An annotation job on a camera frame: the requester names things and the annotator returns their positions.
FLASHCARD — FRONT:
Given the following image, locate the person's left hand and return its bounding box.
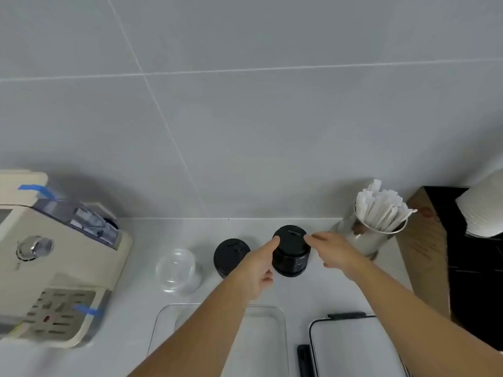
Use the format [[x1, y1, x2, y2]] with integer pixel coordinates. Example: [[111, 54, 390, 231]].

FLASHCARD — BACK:
[[231, 235, 281, 304]]

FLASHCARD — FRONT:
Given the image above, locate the person's right hand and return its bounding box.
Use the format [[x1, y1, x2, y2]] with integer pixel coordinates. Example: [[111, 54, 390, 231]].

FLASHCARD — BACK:
[[303, 231, 373, 279]]

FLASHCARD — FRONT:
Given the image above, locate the black lid stack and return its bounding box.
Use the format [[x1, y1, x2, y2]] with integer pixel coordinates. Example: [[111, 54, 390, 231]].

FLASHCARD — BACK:
[[271, 225, 312, 278], [213, 238, 251, 279]]

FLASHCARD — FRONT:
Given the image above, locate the clear plastic container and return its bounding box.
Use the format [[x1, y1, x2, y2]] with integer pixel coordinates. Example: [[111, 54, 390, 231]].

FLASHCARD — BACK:
[[146, 304, 290, 377]]

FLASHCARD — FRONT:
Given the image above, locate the stack of clear lids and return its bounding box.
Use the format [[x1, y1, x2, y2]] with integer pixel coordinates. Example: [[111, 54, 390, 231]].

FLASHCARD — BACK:
[[155, 248, 203, 294]]

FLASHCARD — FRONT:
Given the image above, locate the container lid with black clips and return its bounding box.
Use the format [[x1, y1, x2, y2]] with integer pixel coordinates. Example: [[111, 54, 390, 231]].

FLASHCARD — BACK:
[[297, 312, 411, 377]]

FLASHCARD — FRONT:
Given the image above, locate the person's left forearm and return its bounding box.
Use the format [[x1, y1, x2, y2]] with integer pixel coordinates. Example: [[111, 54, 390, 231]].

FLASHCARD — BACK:
[[127, 270, 260, 377]]

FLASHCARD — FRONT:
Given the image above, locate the person's right forearm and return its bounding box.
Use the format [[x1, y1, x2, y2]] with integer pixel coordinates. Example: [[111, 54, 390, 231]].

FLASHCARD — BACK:
[[345, 259, 503, 377]]

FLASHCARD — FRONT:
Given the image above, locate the steel straw holder cup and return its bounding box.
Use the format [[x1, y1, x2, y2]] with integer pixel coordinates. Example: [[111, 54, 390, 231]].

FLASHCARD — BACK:
[[330, 204, 408, 262]]

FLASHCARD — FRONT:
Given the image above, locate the black cardboard cup organizer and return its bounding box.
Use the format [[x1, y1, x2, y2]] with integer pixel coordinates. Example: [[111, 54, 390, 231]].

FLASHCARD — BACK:
[[395, 185, 503, 352]]

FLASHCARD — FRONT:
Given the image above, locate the bundle of white wrapped straws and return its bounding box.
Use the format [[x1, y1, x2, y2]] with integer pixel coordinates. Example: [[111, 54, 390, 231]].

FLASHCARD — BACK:
[[355, 179, 417, 234]]

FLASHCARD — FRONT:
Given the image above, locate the stack of white paper cups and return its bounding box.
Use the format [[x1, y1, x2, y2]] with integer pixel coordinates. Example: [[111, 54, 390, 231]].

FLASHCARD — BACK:
[[455, 168, 503, 238]]

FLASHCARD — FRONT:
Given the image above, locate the cream espresso machine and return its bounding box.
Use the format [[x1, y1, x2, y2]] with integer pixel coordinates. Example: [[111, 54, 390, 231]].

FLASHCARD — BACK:
[[0, 170, 134, 349]]

